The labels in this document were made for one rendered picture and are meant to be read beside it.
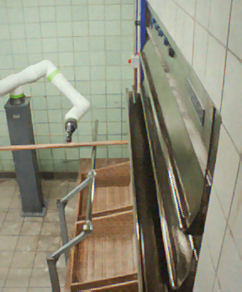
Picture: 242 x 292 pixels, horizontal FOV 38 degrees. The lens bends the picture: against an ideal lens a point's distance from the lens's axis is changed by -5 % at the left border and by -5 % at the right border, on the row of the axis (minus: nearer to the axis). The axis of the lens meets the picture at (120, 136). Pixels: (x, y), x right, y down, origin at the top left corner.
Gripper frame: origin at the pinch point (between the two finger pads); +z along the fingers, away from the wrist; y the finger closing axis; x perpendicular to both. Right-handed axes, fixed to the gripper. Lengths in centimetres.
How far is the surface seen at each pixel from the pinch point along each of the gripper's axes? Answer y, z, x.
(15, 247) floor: 120, -15, 61
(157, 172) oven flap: -27, 80, -50
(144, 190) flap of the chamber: -21, 86, -43
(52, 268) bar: 33, 85, 5
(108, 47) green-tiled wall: -31, -124, -29
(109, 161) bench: 62, -70, -27
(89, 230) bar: 3, 86, -17
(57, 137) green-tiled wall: 66, -125, 28
